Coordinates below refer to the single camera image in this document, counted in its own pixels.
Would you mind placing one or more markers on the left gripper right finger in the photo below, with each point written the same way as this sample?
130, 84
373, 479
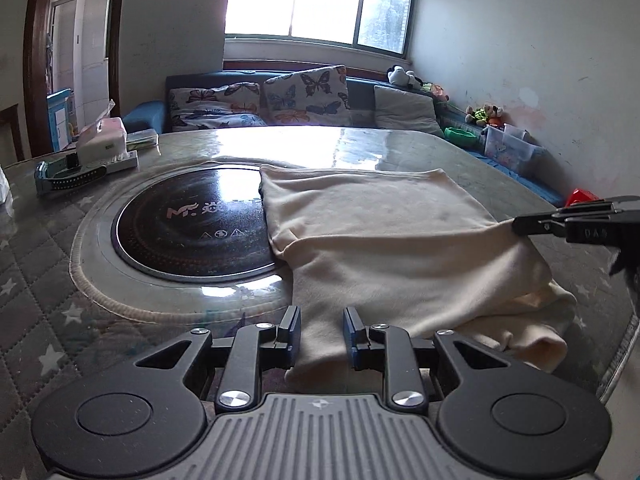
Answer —
387, 349

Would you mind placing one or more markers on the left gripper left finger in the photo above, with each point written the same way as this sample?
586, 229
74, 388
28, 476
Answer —
254, 350

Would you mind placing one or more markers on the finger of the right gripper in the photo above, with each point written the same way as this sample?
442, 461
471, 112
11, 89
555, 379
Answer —
606, 228
595, 204

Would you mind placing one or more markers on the cream beige garment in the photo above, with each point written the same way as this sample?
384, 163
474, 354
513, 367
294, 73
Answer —
411, 250

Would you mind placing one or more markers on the red plastic stool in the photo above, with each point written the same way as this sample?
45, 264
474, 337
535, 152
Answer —
580, 196

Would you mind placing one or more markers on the clear plastic storage box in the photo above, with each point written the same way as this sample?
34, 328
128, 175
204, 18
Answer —
512, 152

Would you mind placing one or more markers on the black induction cooktop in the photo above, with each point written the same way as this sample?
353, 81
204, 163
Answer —
197, 225

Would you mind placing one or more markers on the brown plush toys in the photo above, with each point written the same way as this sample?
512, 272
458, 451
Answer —
486, 115

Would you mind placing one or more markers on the green plastic bowl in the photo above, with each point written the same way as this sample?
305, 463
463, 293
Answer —
461, 138

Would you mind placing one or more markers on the colourful toys on sofa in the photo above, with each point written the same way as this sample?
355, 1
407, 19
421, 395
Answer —
435, 91

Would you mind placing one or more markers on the grey cushion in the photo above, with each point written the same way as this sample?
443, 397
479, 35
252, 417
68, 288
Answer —
401, 110

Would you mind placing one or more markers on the panda plush toy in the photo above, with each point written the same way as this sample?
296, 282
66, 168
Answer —
399, 77

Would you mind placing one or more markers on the flat butterfly pillow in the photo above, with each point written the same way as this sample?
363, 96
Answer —
229, 106

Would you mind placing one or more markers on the white tissue box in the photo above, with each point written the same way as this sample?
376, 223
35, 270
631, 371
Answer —
103, 139

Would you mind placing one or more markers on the blue corner sofa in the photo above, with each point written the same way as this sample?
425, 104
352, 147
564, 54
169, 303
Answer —
155, 114

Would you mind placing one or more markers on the upright butterfly pillow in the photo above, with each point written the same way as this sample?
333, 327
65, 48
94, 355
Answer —
316, 97

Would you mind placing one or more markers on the teal black wristband device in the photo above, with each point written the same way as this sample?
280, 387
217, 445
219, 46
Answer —
64, 174

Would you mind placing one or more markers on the blue white cabinet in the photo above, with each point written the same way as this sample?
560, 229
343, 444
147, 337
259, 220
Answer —
58, 106

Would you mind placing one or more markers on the dark wooden door frame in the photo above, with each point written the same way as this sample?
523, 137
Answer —
34, 72

